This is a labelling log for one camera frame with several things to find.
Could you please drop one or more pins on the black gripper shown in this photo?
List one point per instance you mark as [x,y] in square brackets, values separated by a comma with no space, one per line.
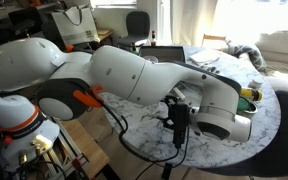
[179,120]

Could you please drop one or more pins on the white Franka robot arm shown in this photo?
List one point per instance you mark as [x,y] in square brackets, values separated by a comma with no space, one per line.
[117,73]

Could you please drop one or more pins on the grey patterned gloves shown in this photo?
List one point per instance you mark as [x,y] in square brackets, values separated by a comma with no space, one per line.
[213,70]

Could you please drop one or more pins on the white paper stack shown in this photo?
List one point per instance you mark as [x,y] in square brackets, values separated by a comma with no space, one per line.
[204,56]

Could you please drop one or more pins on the dark blue cardboard box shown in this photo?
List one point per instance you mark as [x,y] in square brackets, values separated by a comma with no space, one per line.
[164,52]

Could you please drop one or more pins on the green bottle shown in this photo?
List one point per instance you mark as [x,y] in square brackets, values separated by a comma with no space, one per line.
[134,48]

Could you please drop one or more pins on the small white jar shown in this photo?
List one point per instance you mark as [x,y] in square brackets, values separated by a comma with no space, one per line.
[255,83]

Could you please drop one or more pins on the hot sauce bottle red cap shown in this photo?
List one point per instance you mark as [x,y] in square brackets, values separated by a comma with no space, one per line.
[153,38]

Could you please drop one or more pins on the small wooden chair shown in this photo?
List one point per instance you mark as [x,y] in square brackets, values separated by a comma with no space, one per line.
[214,37]

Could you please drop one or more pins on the grey striped blanket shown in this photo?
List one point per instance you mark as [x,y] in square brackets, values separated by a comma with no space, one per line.
[250,53]

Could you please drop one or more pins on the beige curtain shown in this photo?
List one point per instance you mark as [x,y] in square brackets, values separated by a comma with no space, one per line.
[192,20]

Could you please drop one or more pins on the black office chair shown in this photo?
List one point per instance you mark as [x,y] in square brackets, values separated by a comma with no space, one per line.
[137,25]

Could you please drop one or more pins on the small wooden side table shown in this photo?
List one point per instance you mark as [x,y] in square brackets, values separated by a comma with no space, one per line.
[104,33]

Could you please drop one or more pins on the metal robot stand with clamps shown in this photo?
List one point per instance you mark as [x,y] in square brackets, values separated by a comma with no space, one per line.
[64,160]

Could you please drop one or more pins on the white sofa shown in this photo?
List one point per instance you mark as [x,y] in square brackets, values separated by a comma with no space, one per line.
[280,43]

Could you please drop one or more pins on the white paper shopping bag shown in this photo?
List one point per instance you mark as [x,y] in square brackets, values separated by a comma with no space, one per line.
[74,26]

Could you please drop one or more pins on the dark grey metal-leg chair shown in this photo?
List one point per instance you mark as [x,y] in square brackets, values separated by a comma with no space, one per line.
[50,31]

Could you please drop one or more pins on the black table pedestal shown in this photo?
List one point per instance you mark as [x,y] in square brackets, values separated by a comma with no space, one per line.
[166,170]

